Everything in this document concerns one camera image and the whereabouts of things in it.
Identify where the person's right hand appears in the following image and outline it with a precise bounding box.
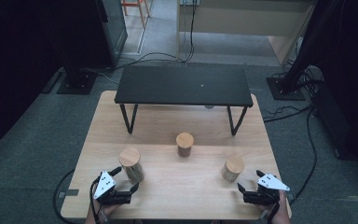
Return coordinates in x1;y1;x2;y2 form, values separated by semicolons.
256;190;292;224

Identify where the tall glass jar wooden lid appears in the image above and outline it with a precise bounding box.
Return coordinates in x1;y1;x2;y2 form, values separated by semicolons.
118;147;145;185

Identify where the black floor cable pair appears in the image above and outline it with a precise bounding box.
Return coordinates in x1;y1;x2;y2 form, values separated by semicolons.
262;105;313;123

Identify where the black slanted stand with base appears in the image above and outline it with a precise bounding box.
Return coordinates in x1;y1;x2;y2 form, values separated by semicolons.
266;0;346;102

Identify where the black stand with square base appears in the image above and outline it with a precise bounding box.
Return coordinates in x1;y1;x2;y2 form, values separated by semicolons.
57;62;99;96

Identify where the orange stool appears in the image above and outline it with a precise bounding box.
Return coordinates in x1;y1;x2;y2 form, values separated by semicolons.
120;0;152;30

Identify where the black metal shelf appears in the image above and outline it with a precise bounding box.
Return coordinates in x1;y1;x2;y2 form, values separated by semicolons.
114;63;255;136

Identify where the long black floor cable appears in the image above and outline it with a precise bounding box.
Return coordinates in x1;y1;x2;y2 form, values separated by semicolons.
292;106;319;203

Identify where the black power strip cable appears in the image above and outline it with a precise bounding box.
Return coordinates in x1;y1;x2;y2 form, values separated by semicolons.
83;0;198;77

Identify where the person's left hand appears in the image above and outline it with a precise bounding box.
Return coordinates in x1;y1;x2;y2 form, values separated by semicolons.
89;200;123;224

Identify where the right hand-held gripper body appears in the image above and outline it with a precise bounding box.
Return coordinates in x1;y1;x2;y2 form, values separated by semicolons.
242;174;291;206

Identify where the glass jar with red contents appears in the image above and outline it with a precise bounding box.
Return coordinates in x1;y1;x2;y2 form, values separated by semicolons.
175;132;196;158

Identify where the grey tape strip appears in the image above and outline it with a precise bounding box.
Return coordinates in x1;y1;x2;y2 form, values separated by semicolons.
58;189;80;200

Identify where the black box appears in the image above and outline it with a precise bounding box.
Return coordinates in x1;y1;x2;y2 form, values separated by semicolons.
310;83;355;160

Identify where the left hand-held gripper cable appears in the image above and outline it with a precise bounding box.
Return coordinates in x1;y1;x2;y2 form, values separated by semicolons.
89;176;104;224

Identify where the short glass jar wooden lid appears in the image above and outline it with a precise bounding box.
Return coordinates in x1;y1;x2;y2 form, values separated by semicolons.
220;155;246;183

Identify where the black looped floor cable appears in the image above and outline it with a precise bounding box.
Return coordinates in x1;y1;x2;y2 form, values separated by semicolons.
52;168;76;224

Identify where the light wooden desk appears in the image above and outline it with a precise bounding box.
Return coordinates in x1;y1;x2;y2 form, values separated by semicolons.
176;0;317;66

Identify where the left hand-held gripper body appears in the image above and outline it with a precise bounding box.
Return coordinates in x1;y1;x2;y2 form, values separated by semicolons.
92;170;133;206

